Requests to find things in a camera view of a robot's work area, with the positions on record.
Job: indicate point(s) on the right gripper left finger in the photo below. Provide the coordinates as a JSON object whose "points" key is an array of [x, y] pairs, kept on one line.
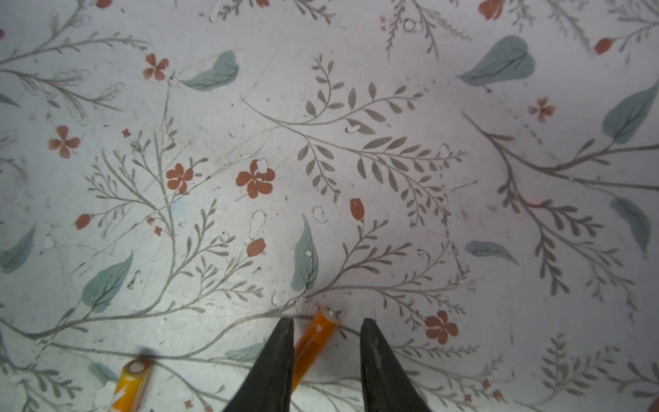
{"points": [[268, 386]]}

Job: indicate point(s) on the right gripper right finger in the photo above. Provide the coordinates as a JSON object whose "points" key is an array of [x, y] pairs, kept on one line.
{"points": [[385, 385]]}

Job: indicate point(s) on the orange battery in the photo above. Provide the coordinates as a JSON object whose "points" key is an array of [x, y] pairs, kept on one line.
{"points": [[131, 385], [312, 343]]}

